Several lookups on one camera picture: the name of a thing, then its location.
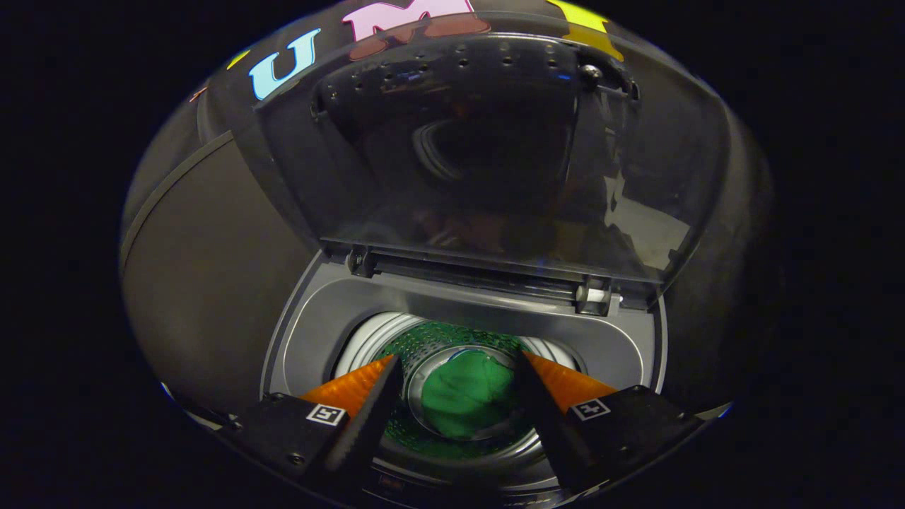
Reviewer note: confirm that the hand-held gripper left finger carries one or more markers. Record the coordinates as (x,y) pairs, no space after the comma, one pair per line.
(375,417)

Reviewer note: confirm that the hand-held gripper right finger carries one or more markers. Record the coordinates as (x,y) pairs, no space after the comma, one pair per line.
(548,417)

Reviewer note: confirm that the green polo shirt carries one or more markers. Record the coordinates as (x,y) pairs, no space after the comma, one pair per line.
(466,396)

